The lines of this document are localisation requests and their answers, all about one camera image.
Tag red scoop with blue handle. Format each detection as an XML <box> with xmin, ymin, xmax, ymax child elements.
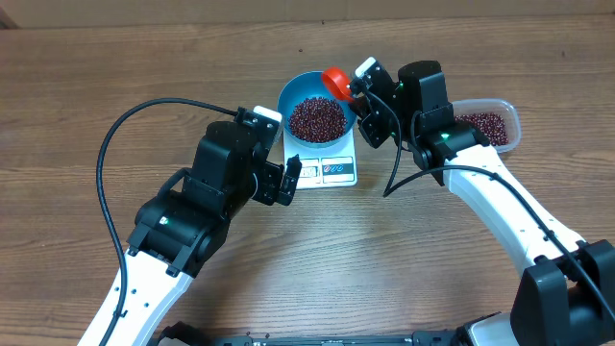
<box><xmin>321</xmin><ymin>66</ymin><xmax>357</xmax><ymax>102</ymax></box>

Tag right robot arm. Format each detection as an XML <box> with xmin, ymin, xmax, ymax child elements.
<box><xmin>338</xmin><ymin>59</ymin><xmax>614</xmax><ymax>345</ymax></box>

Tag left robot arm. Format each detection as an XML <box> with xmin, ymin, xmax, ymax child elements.
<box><xmin>80</xmin><ymin>106</ymin><xmax>302</xmax><ymax>345</ymax></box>

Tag white digital kitchen scale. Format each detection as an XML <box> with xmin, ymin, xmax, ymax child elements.
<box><xmin>283</xmin><ymin>130</ymin><xmax>358</xmax><ymax>189</ymax></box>

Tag red beans in bowl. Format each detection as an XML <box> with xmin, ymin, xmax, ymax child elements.
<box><xmin>288</xmin><ymin>97</ymin><xmax>349</xmax><ymax>143</ymax></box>

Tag teal plastic bowl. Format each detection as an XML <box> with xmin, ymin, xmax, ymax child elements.
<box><xmin>278</xmin><ymin>71</ymin><xmax>357</xmax><ymax>147</ymax></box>

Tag red adzuki beans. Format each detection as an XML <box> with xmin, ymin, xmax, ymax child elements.
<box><xmin>455</xmin><ymin>112</ymin><xmax>509</xmax><ymax>146</ymax></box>

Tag clear plastic container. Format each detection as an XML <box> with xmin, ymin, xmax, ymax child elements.
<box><xmin>453</xmin><ymin>99</ymin><xmax>522</xmax><ymax>153</ymax></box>

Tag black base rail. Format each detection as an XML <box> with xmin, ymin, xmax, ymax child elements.
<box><xmin>147</xmin><ymin>322</ymin><xmax>470</xmax><ymax>346</ymax></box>

